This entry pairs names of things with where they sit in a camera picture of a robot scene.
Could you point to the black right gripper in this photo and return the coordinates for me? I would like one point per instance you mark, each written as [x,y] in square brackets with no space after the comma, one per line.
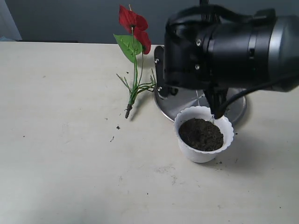
[194,51]

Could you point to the red artificial flower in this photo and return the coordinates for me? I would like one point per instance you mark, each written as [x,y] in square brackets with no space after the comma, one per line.
[134,46]

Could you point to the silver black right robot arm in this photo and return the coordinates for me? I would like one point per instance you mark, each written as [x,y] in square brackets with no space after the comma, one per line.
[229,55]

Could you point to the dark potting soil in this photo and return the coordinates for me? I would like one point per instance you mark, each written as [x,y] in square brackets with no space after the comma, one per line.
[201,135]

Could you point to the white scalloped plastic pot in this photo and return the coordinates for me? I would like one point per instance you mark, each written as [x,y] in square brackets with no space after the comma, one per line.
[202,112]

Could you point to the round steel plate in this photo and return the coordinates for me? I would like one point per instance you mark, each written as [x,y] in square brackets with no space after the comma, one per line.
[171,101]

